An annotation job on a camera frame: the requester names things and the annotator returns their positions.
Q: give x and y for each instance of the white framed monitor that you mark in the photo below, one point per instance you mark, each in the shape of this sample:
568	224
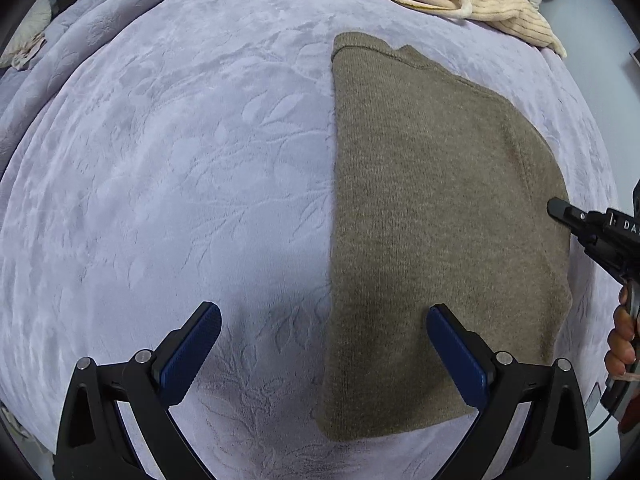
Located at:
636	57

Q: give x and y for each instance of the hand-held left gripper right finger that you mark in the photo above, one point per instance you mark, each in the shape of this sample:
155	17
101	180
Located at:
457	355

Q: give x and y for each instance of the lavender embossed blanket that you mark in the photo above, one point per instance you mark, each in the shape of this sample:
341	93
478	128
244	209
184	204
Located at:
175	185

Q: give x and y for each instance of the person's right hand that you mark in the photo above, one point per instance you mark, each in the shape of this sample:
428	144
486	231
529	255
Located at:
620	345

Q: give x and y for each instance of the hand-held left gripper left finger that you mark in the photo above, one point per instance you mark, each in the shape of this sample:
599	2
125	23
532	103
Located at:
192	347

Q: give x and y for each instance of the crumpled beige cloth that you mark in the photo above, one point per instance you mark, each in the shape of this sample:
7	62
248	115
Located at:
32	22

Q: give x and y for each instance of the olive knit sweater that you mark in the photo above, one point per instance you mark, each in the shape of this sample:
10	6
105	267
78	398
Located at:
440	235

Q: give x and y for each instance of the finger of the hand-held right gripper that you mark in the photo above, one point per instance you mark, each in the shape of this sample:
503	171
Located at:
575	217

